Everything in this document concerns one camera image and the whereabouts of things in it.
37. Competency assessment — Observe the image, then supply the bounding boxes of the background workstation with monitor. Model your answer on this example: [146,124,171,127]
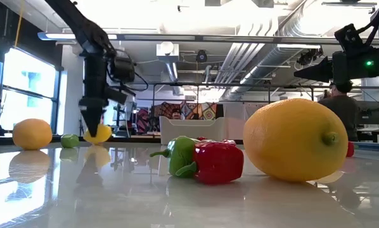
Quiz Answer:
[113,103,138,137]

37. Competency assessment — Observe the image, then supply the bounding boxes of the yellow hanging strap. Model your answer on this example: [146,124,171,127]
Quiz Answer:
[14,0,25,48]

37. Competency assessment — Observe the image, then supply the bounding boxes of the yellow lemon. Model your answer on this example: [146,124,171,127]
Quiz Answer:
[83,123,113,146]

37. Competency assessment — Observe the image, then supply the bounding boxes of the long overhead metal beam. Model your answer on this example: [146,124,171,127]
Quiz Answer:
[37,31,379,46]

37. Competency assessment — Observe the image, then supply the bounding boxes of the small green bell pepper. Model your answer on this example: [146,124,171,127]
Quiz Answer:
[60,134,80,149]
[150,136,202,178]

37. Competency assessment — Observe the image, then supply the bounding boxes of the black ceiling spotlight cluster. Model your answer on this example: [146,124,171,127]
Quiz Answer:
[296,47,324,67]

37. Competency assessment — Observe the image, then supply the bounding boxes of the colourful patterned wall hanging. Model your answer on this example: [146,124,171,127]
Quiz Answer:
[135,101,218,134]

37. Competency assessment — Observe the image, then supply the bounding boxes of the silver ventilation duct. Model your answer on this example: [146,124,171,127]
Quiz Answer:
[222,0,323,101]

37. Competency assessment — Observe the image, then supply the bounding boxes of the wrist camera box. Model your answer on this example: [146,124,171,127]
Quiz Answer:
[108,56,136,85]
[334,23,373,54]

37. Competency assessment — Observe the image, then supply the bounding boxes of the white plastic basket with handles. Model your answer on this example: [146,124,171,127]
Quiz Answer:
[159,116,226,146]

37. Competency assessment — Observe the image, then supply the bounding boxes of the black pipe rack frame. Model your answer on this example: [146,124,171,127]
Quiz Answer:
[135,81,379,140]

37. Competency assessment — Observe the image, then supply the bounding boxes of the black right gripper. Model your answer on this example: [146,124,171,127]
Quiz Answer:
[293,46,379,84]

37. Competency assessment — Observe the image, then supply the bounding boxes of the black round ceiling speaker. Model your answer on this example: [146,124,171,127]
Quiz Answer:
[195,49,209,63]

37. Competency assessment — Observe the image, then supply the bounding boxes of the large bright window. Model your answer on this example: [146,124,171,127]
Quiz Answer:
[0,47,62,137]

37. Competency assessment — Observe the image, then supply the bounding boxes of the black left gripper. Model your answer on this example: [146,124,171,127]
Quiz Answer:
[79,52,110,138]

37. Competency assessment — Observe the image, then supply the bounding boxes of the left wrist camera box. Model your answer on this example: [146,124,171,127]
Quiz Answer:
[108,56,136,85]

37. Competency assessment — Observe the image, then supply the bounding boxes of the dark background monitor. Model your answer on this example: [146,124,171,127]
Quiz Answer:
[357,101,379,125]

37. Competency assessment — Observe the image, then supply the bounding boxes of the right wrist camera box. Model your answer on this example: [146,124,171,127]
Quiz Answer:
[334,23,373,54]

